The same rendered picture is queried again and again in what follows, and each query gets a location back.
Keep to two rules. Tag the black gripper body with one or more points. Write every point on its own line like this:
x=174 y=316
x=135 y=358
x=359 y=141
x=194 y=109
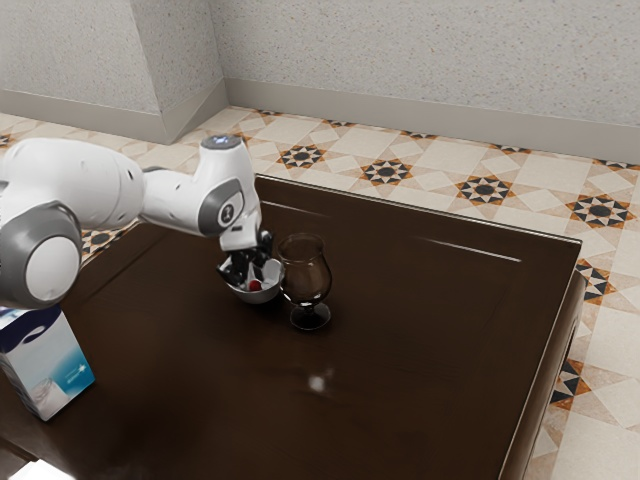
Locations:
x=261 y=246

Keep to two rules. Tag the white and blue carton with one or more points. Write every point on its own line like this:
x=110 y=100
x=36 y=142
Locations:
x=47 y=365

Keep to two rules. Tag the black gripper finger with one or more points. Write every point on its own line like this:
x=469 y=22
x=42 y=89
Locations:
x=231 y=274
x=257 y=270

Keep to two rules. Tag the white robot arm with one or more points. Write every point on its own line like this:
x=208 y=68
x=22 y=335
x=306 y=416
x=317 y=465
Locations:
x=90 y=185

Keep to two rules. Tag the dark stemmed glass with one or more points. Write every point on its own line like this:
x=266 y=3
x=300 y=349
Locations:
x=306 y=280

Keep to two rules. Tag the small red fruit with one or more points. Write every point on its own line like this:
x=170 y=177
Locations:
x=255 y=285

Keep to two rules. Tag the white bowl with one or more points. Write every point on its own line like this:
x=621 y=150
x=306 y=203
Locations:
x=267 y=286

